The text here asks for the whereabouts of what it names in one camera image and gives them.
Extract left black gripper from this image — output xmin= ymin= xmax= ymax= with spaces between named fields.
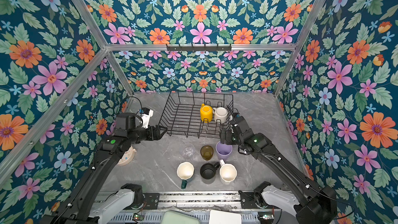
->
xmin=127 ymin=123 xmax=169 ymax=144

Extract white mug red inside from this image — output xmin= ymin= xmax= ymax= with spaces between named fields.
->
xmin=212 ymin=107 xmax=228 ymax=124

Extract yellow mug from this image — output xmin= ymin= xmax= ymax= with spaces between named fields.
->
xmin=200 ymin=104 xmax=213 ymax=123

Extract clear glass cup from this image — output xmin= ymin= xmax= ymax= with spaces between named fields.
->
xmin=181 ymin=145 xmax=195 ymax=160

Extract black wire dish rack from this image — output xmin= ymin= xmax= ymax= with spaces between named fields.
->
xmin=159 ymin=92 xmax=234 ymax=138

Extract cream mug green handle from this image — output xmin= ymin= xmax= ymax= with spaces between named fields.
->
xmin=177 ymin=162 xmax=195 ymax=189

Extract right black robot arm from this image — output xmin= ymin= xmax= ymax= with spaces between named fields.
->
xmin=220 ymin=113 xmax=337 ymax=224

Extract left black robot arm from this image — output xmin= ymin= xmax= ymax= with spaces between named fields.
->
xmin=40 ymin=113 xmax=167 ymax=224

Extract lilac plastic cup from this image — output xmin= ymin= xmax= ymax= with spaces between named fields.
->
xmin=215 ymin=142 xmax=233 ymax=160

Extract olive tinted glass cup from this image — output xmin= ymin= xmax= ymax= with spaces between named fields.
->
xmin=200 ymin=145 xmax=214 ymax=161

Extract white fluted mug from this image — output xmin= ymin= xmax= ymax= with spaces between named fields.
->
xmin=219 ymin=160 xmax=237 ymax=185

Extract cream plate at left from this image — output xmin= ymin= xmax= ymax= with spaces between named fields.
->
xmin=117 ymin=146 xmax=137 ymax=166

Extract black mug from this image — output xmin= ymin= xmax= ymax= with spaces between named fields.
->
xmin=200 ymin=162 xmax=220 ymax=180

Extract white box front edge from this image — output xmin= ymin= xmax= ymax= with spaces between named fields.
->
xmin=209 ymin=210 xmax=242 ymax=224

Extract pale green tray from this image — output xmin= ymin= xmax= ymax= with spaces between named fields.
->
xmin=161 ymin=211 xmax=201 ymax=224

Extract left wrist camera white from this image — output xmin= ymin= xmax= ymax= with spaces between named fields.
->
xmin=140 ymin=107 xmax=153 ymax=129

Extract aluminium front rail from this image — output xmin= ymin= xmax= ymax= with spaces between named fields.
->
xmin=90 ymin=190 xmax=327 ymax=212

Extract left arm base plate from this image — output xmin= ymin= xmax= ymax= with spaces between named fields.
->
xmin=129 ymin=193 xmax=160 ymax=210

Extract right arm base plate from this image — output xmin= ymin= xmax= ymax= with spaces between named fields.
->
xmin=238 ymin=190 xmax=268 ymax=209

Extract black wall hook rail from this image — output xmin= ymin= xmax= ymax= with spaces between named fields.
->
xmin=166 ymin=44 xmax=232 ymax=52

